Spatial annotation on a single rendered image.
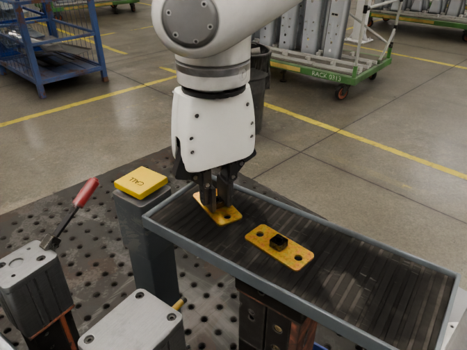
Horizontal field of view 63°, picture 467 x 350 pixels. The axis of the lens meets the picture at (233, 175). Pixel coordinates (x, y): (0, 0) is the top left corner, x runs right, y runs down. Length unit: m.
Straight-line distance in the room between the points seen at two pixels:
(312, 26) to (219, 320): 3.99
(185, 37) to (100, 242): 0.97
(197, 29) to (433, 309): 0.36
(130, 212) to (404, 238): 1.99
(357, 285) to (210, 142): 0.23
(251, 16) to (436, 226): 2.37
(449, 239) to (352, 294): 2.11
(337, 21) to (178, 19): 4.19
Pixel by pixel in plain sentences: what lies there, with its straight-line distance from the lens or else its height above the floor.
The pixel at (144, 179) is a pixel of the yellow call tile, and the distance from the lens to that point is 0.61.
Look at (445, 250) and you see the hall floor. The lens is 2.45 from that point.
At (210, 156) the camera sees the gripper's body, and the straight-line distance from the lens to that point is 0.46.
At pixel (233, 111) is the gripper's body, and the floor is 1.31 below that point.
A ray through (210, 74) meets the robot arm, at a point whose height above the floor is 1.36.
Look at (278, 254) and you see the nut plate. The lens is 0.47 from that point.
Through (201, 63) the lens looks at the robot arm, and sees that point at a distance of 0.41.
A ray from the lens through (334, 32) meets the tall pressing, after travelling 4.52.
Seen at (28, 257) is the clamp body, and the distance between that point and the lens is 0.68.
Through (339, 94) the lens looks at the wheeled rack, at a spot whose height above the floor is 0.08.
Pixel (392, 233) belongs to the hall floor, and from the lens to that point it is 2.44.
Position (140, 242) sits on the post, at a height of 1.06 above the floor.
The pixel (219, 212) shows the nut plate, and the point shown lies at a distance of 0.53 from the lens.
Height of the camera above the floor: 1.49
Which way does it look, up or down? 32 degrees down
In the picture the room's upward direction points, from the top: straight up
